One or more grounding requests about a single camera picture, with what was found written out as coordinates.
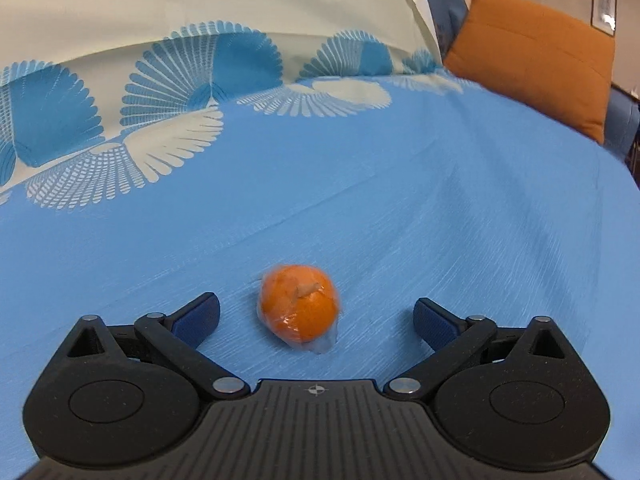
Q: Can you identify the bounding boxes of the blue fan-print blanket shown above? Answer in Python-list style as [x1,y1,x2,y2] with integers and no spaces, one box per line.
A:
[0,0,640,480]

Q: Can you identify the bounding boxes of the orange cushion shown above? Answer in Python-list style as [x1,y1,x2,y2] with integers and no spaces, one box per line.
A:
[444,0,616,145]

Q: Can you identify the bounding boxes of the framed wall picture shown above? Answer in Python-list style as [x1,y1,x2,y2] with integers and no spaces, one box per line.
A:
[591,0,617,37]

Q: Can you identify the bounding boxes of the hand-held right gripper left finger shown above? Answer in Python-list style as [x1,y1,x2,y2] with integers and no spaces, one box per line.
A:
[65,292,251,401]

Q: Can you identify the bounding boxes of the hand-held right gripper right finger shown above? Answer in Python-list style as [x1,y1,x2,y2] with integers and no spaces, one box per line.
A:
[384,297,576,401]

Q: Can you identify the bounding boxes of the plastic-wrapped orange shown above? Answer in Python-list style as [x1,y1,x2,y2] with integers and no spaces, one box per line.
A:
[257,264,343,356]

